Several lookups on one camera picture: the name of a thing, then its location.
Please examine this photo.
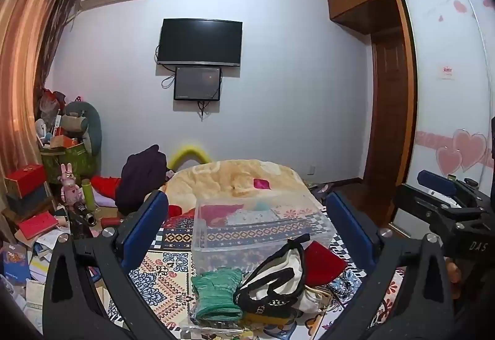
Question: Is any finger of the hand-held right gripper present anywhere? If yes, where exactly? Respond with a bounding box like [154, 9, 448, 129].
[417, 169, 458, 197]

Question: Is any green cardboard box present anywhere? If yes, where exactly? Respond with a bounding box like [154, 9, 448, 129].
[41, 143, 97, 184]

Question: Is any dark box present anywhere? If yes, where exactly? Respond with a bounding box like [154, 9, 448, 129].
[6, 185, 53, 215]

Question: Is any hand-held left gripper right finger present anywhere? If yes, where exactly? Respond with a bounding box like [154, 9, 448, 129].
[320, 191, 454, 340]

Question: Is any black cylinder tube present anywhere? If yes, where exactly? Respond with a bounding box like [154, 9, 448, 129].
[73, 202, 97, 227]

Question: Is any clear plastic lid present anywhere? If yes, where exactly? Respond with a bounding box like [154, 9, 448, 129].
[187, 307, 253, 334]

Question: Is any yellow foam ring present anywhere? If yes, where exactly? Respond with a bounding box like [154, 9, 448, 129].
[168, 144, 212, 173]

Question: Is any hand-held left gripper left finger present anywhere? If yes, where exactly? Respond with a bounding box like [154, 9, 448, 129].
[42, 190, 187, 340]

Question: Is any mustard yellow cloth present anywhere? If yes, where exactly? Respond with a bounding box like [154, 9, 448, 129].
[242, 310, 299, 327]

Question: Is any black and white cloth bag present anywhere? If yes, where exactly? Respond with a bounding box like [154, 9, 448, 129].
[234, 234, 324, 320]

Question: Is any clear plastic storage box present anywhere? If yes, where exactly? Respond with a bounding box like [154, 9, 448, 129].
[191, 196, 336, 276]

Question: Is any beige fleece blanket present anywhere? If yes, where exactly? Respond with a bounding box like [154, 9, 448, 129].
[164, 159, 322, 217]

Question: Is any blue box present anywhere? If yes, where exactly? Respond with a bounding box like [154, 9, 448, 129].
[2, 243, 32, 287]

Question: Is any patterned bed blanket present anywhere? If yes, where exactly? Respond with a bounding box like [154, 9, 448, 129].
[104, 204, 407, 340]

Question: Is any small black monitor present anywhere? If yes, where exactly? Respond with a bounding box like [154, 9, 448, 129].
[174, 66, 222, 101]

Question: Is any pink rabbit figure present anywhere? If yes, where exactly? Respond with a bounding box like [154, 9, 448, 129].
[58, 163, 84, 205]

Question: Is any pile of papers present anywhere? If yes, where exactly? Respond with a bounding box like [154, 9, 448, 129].
[23, 228, 75, 287]

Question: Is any white heart-print sliding door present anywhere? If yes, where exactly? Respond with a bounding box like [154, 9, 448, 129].
[399, 0, 495, 225]

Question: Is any person's right hand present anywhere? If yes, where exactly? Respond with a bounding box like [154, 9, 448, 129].
[445, 259, 462, 287]

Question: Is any pink cloth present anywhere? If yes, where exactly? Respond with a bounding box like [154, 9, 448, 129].
[200, 205, 237, 227]

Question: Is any red cloth pouch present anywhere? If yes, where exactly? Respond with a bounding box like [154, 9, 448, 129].
[303, 240, 349, 286]

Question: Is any red floor cloth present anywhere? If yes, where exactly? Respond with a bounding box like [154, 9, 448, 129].
[91, 176, 124, 200]

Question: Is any orange curtain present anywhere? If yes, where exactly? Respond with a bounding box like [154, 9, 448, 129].
[0, 0, 83, 248]

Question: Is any red book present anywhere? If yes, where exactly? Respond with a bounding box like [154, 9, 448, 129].
[17, 212, 59, 240]

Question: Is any light teal cloth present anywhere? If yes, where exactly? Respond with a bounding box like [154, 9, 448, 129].
[232, 202, 280, 225]

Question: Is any red gift box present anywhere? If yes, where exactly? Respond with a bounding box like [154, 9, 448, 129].
[4, 164, 47, 197]

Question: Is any grey plush toy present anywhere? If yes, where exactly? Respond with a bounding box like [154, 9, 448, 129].
[62, 100, 103, 167]

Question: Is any green bottle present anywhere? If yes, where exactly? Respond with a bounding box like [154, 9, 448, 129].
[80, 178, 96, 211]

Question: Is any wooden door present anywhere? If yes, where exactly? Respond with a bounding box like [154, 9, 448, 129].
[364, 32, 411, 183]

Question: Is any green knit cloth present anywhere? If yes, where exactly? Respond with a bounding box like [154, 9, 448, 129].
[191, 266, 245, 322]

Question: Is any black wall television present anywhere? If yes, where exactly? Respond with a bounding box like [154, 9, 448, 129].
[157, 18, 244, 68]

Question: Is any dark purple garment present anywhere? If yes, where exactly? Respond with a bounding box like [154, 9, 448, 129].
[115, 144, 169, 215]

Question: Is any red fabric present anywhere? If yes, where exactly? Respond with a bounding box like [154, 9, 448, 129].
[166, 204, 197, 228]

